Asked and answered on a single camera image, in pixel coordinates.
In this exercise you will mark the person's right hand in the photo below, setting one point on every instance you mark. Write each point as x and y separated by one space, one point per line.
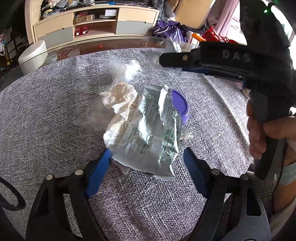
276 129

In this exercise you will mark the purple plastic lid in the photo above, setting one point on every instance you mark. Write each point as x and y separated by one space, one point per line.
181 105

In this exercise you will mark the red plastic basket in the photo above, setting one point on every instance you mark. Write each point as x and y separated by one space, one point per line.
212 36

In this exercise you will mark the purple bag on floor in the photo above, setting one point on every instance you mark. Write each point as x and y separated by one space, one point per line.
172 30

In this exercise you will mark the silver foil snack bag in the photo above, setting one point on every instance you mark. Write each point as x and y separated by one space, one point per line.
151 141

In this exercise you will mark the white round stool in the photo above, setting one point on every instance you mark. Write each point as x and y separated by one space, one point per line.
33 57

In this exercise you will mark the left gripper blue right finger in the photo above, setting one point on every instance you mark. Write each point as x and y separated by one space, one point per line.
199 171

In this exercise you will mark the beige TV cabinet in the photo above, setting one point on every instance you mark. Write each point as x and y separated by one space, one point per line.
97 21

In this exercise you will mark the pink curtain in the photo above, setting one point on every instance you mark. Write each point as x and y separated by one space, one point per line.
226 13

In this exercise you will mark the white plastic bag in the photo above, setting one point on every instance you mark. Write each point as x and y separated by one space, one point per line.
121 70

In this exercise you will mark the pile of clothes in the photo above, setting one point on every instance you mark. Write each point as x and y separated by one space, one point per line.
52 7

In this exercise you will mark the cream paper wrapper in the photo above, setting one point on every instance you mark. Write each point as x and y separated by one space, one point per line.
122 99

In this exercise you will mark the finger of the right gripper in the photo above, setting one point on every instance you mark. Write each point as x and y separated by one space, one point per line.
181 60
215 73

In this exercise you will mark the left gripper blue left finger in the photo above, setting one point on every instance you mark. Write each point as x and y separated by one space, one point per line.
95 171

